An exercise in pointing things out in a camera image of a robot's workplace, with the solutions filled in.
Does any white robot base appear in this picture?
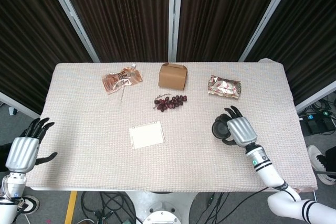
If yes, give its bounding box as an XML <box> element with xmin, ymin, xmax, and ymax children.
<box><xmin>125</xmin><ymin>190</ymin><xmax>198</xmax><ymax>224</ymax></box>

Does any black floor cable bundle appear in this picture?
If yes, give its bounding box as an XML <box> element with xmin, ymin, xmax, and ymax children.
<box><xmin>80</xmin><ymin>191</ymin><xmax>138</xmax><ymax>224</ymax></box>
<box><xmin>204</xmin><ymin>187</ymin><xmax>271</xmax><ymax>224</ymax></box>

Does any orange spout pouch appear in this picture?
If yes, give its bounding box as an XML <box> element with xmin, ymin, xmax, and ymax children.
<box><xmin>101</xmin><ymin>63</ymin><xmax>144</xmax><ymax>94</ymax></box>

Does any white partition frame rail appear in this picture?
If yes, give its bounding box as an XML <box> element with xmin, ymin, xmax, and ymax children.
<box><xmin>0</xmin><ymin>91</ymin><xmax>41</xmax><ymax>120</ymax></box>
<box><xmin>295</xmin><ymin>79</ymin><xmax>336</xmax><ymax>112</ymax></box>

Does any gold foil snack package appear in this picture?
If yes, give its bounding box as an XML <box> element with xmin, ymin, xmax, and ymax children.
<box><xmin>207</xmin><ymin>75</ymin><xmax>243</xmax><ymax>101</ymax></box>

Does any dark ribbed partition panel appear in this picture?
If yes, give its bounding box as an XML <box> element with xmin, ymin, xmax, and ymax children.
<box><xmin>0</xmin><ymin>0</ymin><xmax>93</xmax><ymax>114</ymax></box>
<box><xmin>246</xmin><ymin>0</ymin><xmax>336</xmax><ymax>106</ymax></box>
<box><xmin>55</xmin><ymin>0</ymin><xmax>174</xmax><ymax>63</ymax></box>
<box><xmin>176</xmin><ymin>0</ymin><xmax>287</xmax><ymax>62</ymax></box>

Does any brown cardboard box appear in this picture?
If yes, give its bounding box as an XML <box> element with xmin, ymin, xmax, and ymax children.
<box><xmin>157</xmin><ymin>62</ymin><xmax>188</xmax><ymax>90</ymax></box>

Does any dark red grape bunch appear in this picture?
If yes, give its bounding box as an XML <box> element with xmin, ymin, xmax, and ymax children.
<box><xmin>153</xmin><ymin>92</ymin><xmax>188</xmax><ymax>113</ymax></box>

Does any beige waffle tablecloth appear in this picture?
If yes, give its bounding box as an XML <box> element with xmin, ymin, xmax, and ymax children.
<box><xmin>26</xmin><ymin>58</ymin><xmax>319</xmax><ymax>193</ymax></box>

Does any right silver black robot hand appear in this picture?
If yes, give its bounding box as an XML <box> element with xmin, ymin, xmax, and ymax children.
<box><xmin>222</xmin><ymin>105</ymin><xmax>258</xmax><ymax>148</ymax></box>

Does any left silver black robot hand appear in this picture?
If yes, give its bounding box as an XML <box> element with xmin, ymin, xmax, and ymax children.
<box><xmin>5</xmin><ymin>117</ymin><xmax>58</xmax><ymax>174</ymax></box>

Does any white partition frame post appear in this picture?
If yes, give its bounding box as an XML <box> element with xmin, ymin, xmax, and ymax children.
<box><xmin>167</xmin><ymin>0</ymin><xmax>184</xmax><ymax>62</ymax></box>
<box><xmin>238</xmin><ymin>0</ymin><xmax>299</xmax><ymax>62</ymax></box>
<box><xmin>43</xmin><ymin>0</ymin><xmax>101</xmax><ymax>63</ymax></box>

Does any yellow floor tape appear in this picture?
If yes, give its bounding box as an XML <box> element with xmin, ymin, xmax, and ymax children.
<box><xmin>64</xmin><ymin>191</ymin><xmax>79</xmax><ymax>224</ymax></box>

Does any white black sneaker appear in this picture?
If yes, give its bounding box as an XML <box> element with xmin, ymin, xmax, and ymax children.
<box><xmin>17</xmin><ymin>195</ymin><xmax>40</xmax><ymax>214</ymax></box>
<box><xmin>307</xmin><ymin>144</ymin><xmax>336</xmax><ymax>186</ymax></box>

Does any black trouser leg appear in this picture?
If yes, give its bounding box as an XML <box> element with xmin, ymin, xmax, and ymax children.
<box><xmin>0</xmin><ymin>144</ymin><xmax>14</xmax><ymax>173</ymax></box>
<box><xmin>324</xmin><ymin>147</ymin><xmax>336</xmax><ymax>173</ymax></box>

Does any black round object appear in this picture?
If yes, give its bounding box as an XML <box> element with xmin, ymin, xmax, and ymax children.
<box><xmin>212</xmin><ymin>113</ymin><xmax>235</xmax><ymax>141</ymax></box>

